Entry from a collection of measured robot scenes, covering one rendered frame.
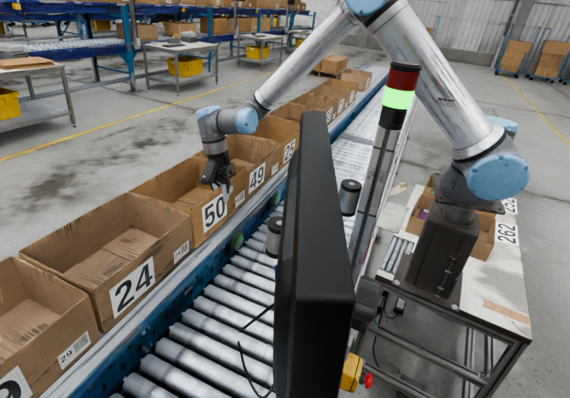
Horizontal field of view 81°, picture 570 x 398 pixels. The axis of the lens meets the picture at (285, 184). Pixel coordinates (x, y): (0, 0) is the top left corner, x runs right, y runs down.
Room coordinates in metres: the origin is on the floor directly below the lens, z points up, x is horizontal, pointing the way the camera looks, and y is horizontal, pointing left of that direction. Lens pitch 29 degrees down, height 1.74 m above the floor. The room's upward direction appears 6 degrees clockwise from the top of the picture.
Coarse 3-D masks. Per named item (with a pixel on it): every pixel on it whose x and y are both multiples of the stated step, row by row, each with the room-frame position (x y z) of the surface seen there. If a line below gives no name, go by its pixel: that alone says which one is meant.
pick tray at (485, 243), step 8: (424, 200) 1.65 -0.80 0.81; (432, 200) 1.63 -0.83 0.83; (416, 208) 1.66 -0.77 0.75; (424, 208) 1.65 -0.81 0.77; (416, 216) 1.56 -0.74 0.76; (480, 216) 1.52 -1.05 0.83; (488, 216) 1.50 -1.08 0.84; (408, 224) 1.42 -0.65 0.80; (416, 224) 1.40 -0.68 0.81; (480, 224) 1.51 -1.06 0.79; (488, 224) 1.50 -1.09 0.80; (408, 232) 1.41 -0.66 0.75; (416, 232) 1.39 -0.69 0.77; (480, 232) 1.48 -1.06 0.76; (488, 232) 1.49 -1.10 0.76; (480, 240) 1.40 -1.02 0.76; (488, 240) 1.40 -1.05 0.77; (480, 248) 1.26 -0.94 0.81; (488, 248) 1.25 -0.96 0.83; (472, 256) 1.27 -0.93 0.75; (480, 256) 1.26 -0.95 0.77; (488, 256) 1.24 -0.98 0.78
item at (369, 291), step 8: (360, 280) 0.68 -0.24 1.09; (368, 280) 0.68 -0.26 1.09; (376, 280) 0.69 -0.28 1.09; (360, 288) 0.65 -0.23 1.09; (368, 288) 0.65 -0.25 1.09; (376, 288) 0.66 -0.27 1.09; (360, 296) 0.62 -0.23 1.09; (368, 296) 0.62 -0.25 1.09; (376, 296) 0.63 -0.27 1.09; (360, 304) 0.60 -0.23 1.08; (368, 304) 0.60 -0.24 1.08; (376, 304) 0.61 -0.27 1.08; (360, 312) 0.59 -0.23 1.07; (368, 312) 0.58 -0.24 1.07; (376, 312) 0.59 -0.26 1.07; (360, 320) 0.59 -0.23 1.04; (368, 320) 0.58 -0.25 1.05; (360, 328) 0.60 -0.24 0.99
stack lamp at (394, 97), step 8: (392, 72) 0.59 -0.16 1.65; (400, 72) 0.58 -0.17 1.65; (408, 72) 0.57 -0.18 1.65; (392, 80) 0.58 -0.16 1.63; (400, 80) 0.57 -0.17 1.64; (408, 80) 0.57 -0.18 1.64; (416, 80) 0.58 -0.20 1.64; (392, 88) 0.58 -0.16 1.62; (400, 88) 0.57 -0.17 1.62; (408, 88) 0.57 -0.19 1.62; (384, 96) 0.59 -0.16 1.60; (392, 96) 0.58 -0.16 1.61; (400, 96) 0.57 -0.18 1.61; (408, 96) 0.58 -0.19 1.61; (384, 104) 0.59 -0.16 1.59; (392, 104) 0.58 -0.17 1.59; (400, 104) 0.57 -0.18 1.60; (408, 104) 0.58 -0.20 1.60
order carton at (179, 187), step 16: (192, 160) 1.40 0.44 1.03; (160, 176) 1.21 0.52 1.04; (176, 176) 1.29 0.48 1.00; (192, 176) 1.38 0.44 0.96; (240, 176) 1.25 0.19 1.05; (144, 192) 1.11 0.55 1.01; (160, 192) 1.19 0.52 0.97; (176, 192) 1.27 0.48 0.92; (192, 192) 1.34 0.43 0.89; (208, 192) 1.35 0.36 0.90; (240, 192) 1.25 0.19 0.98; (176, 208) 0.96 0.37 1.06; (192, 208) 0.95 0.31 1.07; (192, 224) 0.94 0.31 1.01; (192, 240) 0.94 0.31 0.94
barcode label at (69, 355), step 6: (84, 336) 0.53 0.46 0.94; (78, 342) 0.51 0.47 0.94; (84, 342) 0.52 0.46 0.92; (90, 342) 0.53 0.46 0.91; (72, 348) 0.49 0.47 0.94; (78, 348) 0.51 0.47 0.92; (84, 348) 0.52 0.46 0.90; (66, 354) 0.48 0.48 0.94; (72, 354) 0.49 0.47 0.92; (78, 354) 0.50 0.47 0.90; (60, 360) 0.46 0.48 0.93; (66, 360) 0.48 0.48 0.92; (72, 360) 0.49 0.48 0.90; (60, 366) 0.46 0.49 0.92
